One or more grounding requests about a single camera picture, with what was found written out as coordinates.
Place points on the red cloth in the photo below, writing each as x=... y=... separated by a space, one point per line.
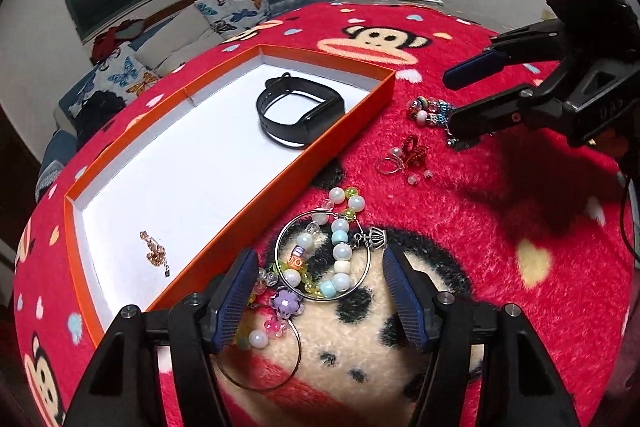
x=112 y=39

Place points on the beige sofa cushion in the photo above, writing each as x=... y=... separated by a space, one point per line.
x=175 y=42

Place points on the black backpack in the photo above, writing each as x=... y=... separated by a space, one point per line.
x=100 y=114

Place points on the red monkey printed blanket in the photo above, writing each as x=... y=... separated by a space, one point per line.
x=500 y=257

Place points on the black smart band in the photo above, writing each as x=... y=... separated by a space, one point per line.
x=325 y=117

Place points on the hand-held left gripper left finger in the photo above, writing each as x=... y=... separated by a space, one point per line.
x=235 y=297

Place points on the silver hoop earring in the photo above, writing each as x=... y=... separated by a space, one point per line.
x=276 y=243
x=299 y=352

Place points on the butterfly print pillow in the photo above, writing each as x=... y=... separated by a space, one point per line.
x=235 y=9
x=125 y=74

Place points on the orange cardboard tray box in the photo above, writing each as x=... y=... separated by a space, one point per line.
x=200 y=157

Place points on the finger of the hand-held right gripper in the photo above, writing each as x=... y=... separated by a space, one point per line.
x=480 y=117
x=470 y=72

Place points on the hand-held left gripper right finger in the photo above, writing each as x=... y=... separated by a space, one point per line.
x=405 y=302

